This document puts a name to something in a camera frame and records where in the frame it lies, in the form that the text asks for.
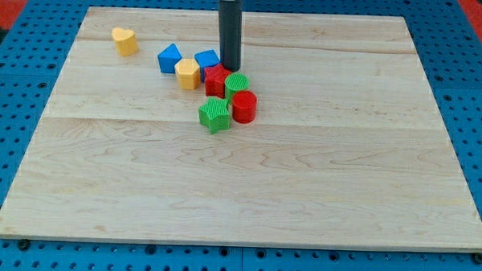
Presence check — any green star block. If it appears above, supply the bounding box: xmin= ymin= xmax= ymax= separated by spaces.
xmin=198 ymin=96 xmax=231 ymax=134

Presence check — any red star block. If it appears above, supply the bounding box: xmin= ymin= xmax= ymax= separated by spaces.
xmin=204 ymin=64 xmax=232 ymax=99

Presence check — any red cylinder block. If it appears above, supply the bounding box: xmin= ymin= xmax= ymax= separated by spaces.
xmin=231 ymin=90 xmax=258 ymax=124

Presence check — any green cylinder block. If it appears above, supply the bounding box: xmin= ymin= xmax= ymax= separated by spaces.
xmin=224 ymin=72 xmax=249 ymax=103

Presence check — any yellow hexagon block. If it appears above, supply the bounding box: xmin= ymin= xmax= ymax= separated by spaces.
xmin=174 ymin=59 xmax=201 ymax=90

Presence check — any blue cube block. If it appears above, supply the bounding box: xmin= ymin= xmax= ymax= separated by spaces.
xmin=194 ymin=49 xmax=220 ymax=82

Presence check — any wooden board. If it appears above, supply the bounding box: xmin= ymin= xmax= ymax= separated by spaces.
xmin=0 ymin=7 xmax=482 ymax=253

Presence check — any blue triangle block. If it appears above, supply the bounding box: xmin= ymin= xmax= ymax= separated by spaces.
xmin=157 ymin=43 xmax=182 ymax=74

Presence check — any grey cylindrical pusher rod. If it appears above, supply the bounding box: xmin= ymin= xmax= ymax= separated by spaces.
xmin=218 ymin=0 xmax=243 ymax=72

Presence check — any yellow heart block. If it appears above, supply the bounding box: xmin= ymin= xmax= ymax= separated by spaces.
xmin=111 ymin=27 xmax=140 ymax=56

